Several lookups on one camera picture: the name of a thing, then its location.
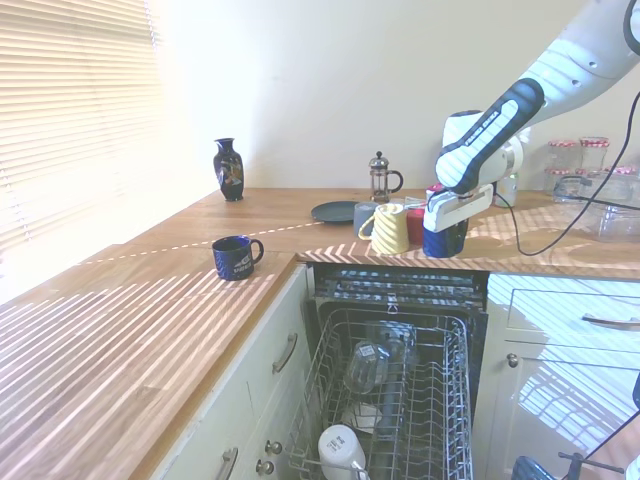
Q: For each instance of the yellow ribbed mug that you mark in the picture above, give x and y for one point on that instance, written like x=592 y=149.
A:
x=390 y=230

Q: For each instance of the glass jar checkered lid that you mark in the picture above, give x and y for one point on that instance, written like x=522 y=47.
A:
x=562 y=152
x=622 y=172
x=595 y=150
x=555 y=180

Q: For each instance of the blue ribbed object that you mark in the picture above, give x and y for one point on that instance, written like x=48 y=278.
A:
x=530 y=470

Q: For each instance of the clear glass with label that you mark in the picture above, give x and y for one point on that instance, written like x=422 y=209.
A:
x=367 y=370

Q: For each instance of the white bottle green cap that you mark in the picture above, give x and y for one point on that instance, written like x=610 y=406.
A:
x=508 y=190

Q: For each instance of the pale round plastic part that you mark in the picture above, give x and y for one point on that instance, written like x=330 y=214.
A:
x=392 y=337

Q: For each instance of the dishwasher metal body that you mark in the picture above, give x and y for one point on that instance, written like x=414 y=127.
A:
x=400 y=285

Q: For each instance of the clear glass container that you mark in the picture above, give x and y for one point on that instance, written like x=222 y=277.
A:
x=620 y=222
x=615 y=192

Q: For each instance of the black camera stand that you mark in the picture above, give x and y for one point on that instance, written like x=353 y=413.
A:
x=575 y=465

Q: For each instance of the white window blinds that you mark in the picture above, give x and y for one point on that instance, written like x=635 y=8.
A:
x=75 y=125

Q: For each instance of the round metal cabinet knob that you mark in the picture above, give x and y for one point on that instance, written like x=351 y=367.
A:
x=274 y=447
x=265 y=467
x=512 y=360

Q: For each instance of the cream cabinet front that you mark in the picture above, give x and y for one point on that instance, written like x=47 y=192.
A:
x=550 y=400
x=260 y=400

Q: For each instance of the blue mug with print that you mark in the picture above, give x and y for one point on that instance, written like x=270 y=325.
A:
x=235 y=260

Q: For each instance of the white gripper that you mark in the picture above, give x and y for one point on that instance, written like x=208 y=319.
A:
x=450 y=210

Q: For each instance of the white flat dish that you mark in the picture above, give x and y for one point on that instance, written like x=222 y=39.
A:
x=362 y=417

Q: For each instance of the glass French press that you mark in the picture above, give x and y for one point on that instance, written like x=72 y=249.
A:
x=381 y=180

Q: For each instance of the dark blue painted vase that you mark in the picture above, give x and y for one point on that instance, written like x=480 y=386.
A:
x=229 y=170

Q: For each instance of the grey cup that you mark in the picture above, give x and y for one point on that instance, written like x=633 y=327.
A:
x=364 y=215

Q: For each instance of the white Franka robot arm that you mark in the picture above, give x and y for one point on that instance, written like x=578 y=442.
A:
x=575 y=60

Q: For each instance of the red cup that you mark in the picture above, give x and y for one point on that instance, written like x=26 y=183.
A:
x=415 y=225

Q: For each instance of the white dishwasher latch bracket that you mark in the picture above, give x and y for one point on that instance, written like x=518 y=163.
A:
x=392 y=305

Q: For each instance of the dark blue ceramic mug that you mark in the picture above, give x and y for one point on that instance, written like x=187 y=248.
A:
x=437 y=245

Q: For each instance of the white ceramic mug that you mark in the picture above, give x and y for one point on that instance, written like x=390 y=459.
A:
x=340 y=450

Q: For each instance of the dark round plate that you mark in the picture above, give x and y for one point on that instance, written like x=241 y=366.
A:
x=332 y=211

